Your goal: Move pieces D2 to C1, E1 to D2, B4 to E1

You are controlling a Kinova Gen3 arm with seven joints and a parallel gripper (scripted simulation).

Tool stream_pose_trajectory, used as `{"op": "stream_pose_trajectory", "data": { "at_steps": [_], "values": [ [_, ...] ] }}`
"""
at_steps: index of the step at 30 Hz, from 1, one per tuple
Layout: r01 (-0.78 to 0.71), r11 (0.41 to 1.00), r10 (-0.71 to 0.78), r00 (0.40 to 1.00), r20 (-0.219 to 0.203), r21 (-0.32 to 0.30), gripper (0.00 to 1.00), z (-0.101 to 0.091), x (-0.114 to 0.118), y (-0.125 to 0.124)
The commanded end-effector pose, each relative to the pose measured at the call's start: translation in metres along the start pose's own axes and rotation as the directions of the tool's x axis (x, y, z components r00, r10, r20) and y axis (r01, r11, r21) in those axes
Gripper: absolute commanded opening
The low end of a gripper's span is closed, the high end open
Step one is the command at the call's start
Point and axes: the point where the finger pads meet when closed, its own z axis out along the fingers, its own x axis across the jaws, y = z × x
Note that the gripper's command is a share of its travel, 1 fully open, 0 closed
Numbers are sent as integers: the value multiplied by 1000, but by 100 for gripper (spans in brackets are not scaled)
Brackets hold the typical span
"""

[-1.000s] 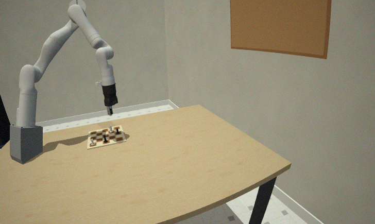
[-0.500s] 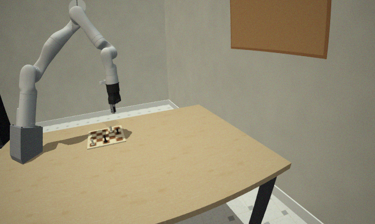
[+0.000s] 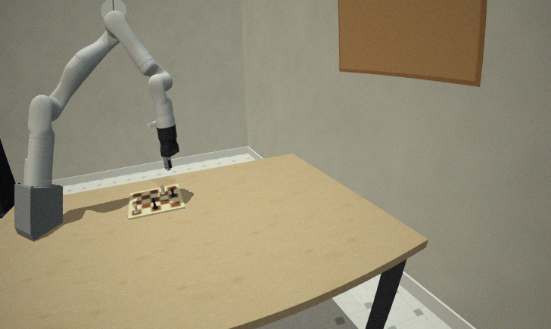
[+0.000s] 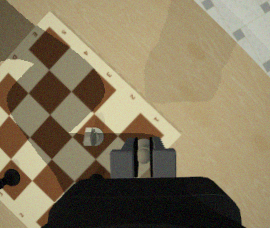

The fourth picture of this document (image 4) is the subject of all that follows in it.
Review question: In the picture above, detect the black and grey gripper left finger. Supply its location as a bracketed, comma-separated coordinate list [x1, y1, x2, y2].
[110, 137, 139, 178]

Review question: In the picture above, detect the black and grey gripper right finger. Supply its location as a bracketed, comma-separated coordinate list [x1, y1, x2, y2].
[149, 137, 176, 178]

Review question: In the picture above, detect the white pawn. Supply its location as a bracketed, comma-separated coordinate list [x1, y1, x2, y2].
[137, 138, 150, 164]

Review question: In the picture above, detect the brown and cream chessboard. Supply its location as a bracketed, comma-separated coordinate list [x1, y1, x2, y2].
[0, 11, 181, 228]

